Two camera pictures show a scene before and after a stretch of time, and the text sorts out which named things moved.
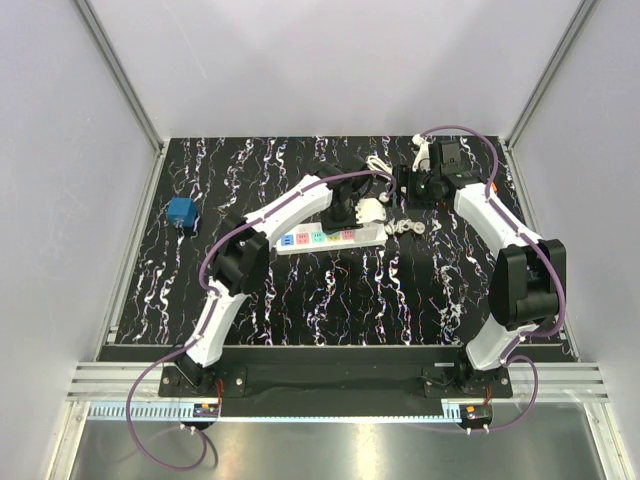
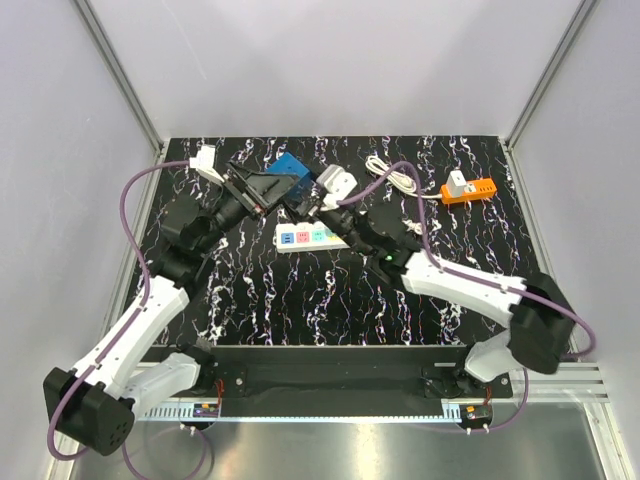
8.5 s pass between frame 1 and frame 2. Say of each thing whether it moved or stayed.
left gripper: moved
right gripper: moved
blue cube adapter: moved
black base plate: stayed
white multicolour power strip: stayed
